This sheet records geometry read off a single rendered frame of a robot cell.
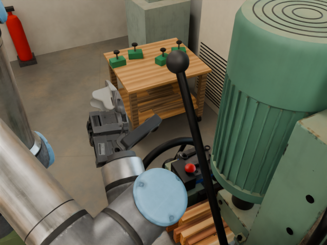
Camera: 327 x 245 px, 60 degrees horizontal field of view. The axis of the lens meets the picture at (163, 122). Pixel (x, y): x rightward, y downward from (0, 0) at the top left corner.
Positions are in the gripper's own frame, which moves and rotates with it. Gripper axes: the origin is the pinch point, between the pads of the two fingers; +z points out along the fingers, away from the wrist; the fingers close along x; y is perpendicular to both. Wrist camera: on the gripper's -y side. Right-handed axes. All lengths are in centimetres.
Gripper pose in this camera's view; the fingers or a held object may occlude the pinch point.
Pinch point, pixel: (110, 84)
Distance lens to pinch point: 71.7
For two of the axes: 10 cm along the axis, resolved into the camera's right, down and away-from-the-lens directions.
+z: -2.9, -8.8, 3.7
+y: -9.1, 1.3, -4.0
